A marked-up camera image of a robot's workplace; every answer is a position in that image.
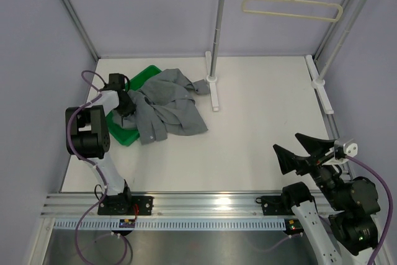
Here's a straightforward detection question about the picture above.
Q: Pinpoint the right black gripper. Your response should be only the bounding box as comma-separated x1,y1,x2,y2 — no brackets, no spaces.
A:
274,132,346,210

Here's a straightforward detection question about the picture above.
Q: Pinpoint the grey button-up shirt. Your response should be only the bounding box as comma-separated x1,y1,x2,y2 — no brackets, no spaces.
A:
112,68,210,145

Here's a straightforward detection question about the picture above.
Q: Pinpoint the cream hanger with metal hook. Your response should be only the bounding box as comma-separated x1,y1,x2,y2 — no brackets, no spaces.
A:
241,0,344,23

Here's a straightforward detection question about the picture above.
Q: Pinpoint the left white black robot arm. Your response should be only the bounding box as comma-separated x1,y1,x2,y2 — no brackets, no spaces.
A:
65,73,139,215

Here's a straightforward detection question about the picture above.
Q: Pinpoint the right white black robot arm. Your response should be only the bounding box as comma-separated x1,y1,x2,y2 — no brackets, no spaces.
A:
273,133,380,264

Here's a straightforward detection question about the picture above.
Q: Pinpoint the green plastic tray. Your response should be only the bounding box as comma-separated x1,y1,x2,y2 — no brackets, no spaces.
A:
106,65,161,146

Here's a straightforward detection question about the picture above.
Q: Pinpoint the metal clothes rack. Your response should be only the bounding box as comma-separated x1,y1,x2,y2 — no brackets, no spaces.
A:
204,0,387,117

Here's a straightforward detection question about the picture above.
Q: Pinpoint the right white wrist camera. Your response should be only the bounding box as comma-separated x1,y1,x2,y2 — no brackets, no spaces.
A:
329,137,358,165

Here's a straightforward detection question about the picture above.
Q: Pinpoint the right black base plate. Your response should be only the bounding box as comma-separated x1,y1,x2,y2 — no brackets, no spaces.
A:
255,194,293,216

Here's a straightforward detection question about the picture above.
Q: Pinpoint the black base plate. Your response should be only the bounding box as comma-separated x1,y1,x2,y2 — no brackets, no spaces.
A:
255,194,293,216
97,195,153,216

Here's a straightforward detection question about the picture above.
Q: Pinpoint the aluminium frame post right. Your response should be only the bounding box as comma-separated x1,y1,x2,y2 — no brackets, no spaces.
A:
313,0,373,61

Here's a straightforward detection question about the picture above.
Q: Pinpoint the aluminium frame post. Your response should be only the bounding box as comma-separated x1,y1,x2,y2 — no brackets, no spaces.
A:
60,0,100,63
313,0,373,61

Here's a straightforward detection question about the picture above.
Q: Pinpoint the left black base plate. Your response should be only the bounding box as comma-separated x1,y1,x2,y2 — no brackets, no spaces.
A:
97,195,153,216

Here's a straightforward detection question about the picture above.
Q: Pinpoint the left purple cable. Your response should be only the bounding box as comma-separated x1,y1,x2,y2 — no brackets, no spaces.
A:
66,70,133,262

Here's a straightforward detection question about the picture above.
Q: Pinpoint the aluminium mounting rail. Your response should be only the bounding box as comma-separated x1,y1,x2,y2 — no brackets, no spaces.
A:
40,192,373,218

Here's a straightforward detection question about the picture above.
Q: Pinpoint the white slotted cable duct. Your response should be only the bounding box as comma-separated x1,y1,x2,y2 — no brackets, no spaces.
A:
53,218,287,231

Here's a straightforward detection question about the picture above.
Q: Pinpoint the aluminium frame post left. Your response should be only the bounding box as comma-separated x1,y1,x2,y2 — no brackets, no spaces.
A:
60,0,100,63

